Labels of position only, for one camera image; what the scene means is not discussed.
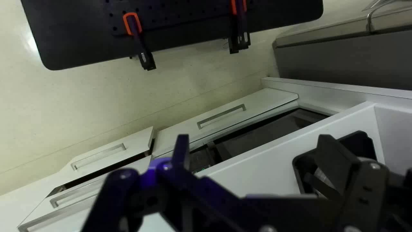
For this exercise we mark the white open cabinet frame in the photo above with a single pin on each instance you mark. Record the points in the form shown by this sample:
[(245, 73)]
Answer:
[(275, 159)]

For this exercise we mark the gray cabinet unit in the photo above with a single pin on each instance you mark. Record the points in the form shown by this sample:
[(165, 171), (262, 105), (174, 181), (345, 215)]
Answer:
[(343, 60)]

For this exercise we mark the black clamp with orange grips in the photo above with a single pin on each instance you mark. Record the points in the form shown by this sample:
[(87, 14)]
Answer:
[(239, 39)]

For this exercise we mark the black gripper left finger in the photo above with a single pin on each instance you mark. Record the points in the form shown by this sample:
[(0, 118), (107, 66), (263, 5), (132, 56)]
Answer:
[(194, 202)]

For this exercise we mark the wide white drawer front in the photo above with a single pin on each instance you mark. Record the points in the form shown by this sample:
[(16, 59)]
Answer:
[(240, 110)]

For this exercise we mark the black pegboard panel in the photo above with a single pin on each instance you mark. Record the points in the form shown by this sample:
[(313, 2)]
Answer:
[(78, 34)]

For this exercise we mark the short white drawer front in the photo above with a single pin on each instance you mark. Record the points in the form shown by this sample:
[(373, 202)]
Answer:
[(103, 157)]

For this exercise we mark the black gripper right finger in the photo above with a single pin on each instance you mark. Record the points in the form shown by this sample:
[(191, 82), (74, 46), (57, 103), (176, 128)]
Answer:
[(356, 189)]

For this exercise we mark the black clamp with orange loop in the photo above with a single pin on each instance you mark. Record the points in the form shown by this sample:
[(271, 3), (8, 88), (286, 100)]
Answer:
[(146, 59)]

